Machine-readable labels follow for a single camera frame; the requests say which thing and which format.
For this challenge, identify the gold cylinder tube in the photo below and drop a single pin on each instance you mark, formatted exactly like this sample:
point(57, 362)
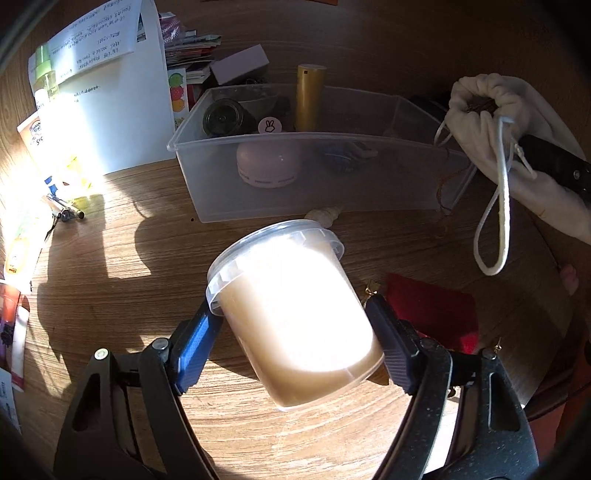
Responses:
point(310, 97)

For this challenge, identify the light green spray bottle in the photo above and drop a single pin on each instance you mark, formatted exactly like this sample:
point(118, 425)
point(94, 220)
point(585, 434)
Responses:
point(44, 74)

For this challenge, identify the beige seashell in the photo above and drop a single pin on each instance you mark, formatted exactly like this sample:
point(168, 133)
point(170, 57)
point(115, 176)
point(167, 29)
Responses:
point(323, 216)

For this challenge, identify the white round device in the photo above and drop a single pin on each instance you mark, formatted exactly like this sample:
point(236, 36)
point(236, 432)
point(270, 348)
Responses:
point(268, 161)

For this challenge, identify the round white rabbit sticker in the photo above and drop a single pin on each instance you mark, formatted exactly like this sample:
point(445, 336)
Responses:
point(268, 125)

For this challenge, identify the silver nail clipper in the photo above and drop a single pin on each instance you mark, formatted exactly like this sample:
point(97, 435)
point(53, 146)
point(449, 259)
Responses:
point(64, 210)

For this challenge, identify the wooden desktop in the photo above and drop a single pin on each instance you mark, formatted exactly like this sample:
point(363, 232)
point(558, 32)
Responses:
point(138, 286)

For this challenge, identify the red fabric pouch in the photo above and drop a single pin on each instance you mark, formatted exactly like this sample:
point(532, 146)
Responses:
point(434, 309)

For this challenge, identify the stack of colourful booklets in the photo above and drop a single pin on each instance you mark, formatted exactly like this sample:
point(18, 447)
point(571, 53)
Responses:
point(189, 46)

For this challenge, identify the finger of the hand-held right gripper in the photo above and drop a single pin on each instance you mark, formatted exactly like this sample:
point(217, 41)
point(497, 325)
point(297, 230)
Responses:
point(558, 166)

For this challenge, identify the translucent plastic storage bin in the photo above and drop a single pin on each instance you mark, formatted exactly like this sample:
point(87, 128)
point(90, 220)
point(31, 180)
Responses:
point(397, 184)

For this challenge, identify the dark green glass bottle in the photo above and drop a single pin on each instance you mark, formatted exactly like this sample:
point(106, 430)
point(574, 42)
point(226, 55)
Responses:
point(226, 117)

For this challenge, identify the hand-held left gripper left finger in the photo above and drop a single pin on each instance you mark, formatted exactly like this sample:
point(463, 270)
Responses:
point(194, 341)

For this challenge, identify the small white cardboard box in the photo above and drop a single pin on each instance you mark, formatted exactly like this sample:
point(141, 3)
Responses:
point(240, 64)

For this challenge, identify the clear plastic tub with lid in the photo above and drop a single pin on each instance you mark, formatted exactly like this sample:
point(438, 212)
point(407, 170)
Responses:
point(295, 323)

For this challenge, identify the fruit sticker sheet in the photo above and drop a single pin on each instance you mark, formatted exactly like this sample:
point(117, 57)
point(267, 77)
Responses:
point(178, 97)

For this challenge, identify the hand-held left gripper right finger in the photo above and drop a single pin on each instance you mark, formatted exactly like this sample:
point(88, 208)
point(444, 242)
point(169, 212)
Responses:
point(392, 341)

